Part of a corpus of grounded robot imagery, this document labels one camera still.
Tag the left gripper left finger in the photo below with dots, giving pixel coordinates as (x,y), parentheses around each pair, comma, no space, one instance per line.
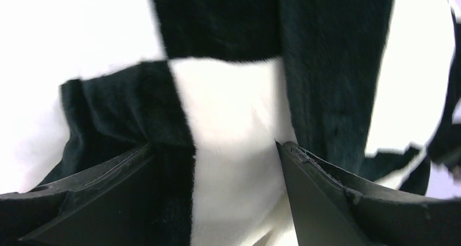
(106,204)

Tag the black white checkered pillowcase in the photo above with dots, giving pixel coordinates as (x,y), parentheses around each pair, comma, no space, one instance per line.
(214,86)

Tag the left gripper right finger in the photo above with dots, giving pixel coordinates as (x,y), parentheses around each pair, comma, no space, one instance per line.
(331,206)

